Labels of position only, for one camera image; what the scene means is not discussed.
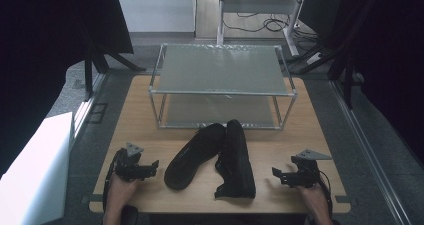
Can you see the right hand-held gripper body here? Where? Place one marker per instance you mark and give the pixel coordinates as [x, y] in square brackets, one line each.
[306, 171]

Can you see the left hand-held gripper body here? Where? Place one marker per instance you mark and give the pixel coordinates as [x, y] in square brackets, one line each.
[128, 167]

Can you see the black shoe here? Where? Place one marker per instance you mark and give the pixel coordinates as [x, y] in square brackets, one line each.
[235, 161]
[195, 155]

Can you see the two-tier metal shoe rack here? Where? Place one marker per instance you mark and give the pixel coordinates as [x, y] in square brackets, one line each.
[221, 81]

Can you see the person's right hand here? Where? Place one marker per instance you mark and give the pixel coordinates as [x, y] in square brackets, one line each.
[313, 198]

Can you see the dark rounded object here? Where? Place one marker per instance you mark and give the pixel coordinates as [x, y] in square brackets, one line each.
[130, 215]

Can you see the floor socket cover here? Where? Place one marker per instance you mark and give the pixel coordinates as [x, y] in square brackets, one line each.
[97, 113]

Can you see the white box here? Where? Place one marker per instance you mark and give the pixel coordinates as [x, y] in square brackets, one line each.
[36, 175]

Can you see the black tripod stand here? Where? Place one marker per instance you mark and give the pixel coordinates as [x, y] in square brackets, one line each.
[347, 81]
[88, 75]

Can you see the white power strip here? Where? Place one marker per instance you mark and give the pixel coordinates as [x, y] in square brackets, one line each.
[314, 58]

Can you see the black curtain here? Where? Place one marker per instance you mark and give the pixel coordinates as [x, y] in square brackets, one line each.
[393, 51]
[50, 35]

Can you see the metal floor rail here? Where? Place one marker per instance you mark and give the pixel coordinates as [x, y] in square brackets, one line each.
[87, 105]
[370, 141]

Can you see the white metal desk frame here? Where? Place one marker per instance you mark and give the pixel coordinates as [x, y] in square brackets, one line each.
[258, 5]

